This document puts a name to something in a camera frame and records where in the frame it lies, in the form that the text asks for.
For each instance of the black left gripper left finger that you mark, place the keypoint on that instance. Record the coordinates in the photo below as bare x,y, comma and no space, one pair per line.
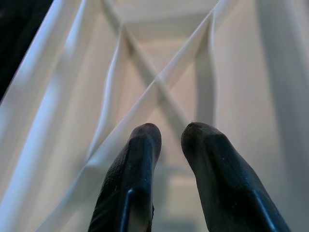
125,183

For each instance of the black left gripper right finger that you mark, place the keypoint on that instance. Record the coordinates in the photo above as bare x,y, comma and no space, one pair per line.
224,183

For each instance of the white plastic table top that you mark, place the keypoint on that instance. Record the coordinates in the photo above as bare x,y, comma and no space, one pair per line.
72,96

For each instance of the black plastic table cover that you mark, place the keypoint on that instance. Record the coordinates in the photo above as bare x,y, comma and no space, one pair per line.
14,36

